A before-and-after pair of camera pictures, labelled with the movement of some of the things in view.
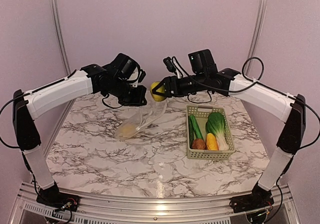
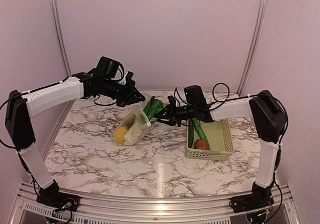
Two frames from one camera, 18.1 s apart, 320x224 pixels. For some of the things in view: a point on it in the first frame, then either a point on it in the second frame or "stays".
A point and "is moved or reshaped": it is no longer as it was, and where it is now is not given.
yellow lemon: (127, 130) to (119, 134)
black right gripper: (169, 81) to (170, 112)
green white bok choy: (215, 125) to (142, 122)
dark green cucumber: (190, 133) stays
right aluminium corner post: (259, 23) stays
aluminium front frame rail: (159, 209) stays
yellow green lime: (157, 97) to (129, 121)
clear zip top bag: (134, 122) is moved or reshaped
